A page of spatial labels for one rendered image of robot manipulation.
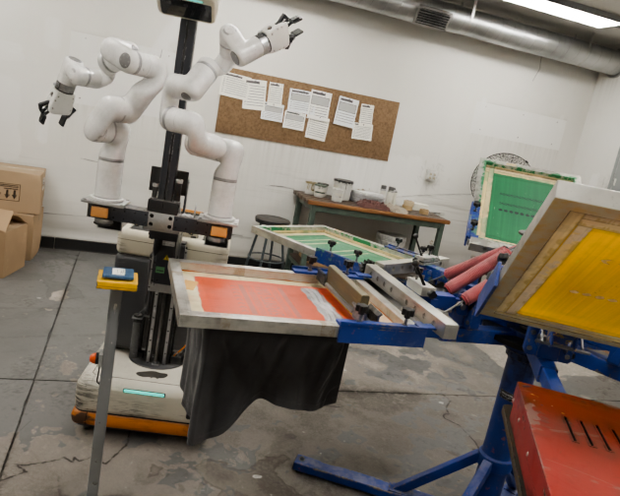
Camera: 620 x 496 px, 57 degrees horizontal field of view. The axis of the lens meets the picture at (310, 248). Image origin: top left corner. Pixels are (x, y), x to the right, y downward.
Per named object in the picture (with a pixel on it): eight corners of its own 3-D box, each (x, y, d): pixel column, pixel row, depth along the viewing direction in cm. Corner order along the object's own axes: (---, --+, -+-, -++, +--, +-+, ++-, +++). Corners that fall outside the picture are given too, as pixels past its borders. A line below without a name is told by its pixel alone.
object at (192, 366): (185, 449, 181) (205, 321, 171) (176, 381, 222) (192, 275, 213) (195, 449, 181) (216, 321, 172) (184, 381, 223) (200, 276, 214)
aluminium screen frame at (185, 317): (177, 327, 163) (179, 314, 162) (167, 267, 217) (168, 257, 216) (423, 343, 187) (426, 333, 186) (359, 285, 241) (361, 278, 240)
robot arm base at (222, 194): (205, 212, 239) (211, 174, 236) (235, 217, 241) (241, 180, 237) (202, 218, 224) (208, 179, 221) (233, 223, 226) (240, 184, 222)
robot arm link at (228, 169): (229, 183, 221) (236, 141, 218) (202, 176, 227) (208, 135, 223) (243, 183, 230) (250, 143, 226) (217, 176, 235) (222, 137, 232)
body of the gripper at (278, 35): (254, 27, 207) (278, 15, 211) (257, 52, 215) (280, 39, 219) (267, 35, 203) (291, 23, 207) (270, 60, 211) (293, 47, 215)
